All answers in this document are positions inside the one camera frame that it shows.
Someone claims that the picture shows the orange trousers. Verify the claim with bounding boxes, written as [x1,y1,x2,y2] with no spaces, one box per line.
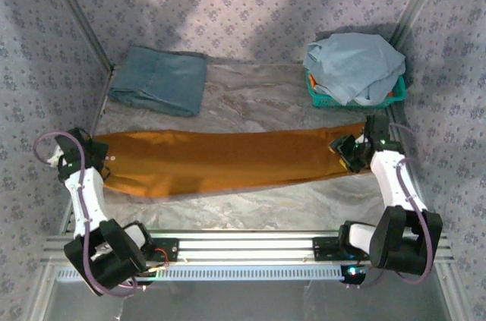
[90,122,371,199]

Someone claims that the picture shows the crumpled light blue trousers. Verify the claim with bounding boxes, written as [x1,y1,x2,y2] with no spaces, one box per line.
[302,32,407,106]

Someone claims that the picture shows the green plastic basket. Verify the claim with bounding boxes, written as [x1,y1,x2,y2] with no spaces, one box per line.
[305,70,408,111]

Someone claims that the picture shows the folded blue denim jeans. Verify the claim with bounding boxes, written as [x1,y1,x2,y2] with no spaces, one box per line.
[107,46,208,118]

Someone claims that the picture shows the black controller board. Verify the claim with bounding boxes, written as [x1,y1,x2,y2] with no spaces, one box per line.
[340,264,368,285]
[126,265,169,284]

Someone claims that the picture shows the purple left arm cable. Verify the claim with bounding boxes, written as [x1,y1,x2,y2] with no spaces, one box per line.
[33,131,138,297]

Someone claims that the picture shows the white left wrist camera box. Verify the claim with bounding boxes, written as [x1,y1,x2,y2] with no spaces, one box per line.
[48,145,65,168]

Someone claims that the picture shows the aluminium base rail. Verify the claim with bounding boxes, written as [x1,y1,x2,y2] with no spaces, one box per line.
[43,228,455,266]

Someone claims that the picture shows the slotted grey cable duct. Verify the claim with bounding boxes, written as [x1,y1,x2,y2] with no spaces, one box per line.
[55,264,366,282]

